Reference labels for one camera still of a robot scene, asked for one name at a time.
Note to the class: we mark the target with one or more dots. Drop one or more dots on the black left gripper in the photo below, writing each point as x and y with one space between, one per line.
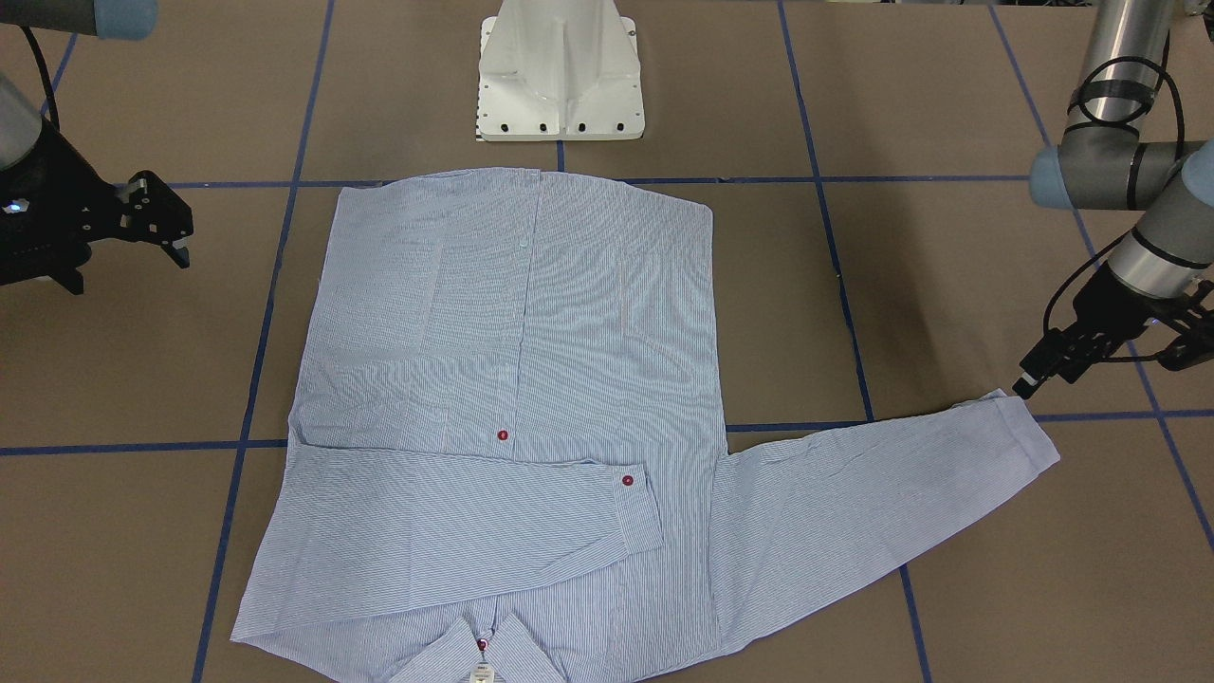
1112 308

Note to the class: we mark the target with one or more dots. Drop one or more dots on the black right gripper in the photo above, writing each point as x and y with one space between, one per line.
59 180

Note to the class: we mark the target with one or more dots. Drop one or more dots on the light blue striped shirt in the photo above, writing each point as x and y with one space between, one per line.
507 458

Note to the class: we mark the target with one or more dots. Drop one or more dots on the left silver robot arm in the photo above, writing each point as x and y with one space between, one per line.
1125 148

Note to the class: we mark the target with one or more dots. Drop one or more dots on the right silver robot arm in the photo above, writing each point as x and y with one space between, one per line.
21 120

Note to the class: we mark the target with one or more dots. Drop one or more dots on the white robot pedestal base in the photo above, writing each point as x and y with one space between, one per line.
559 71

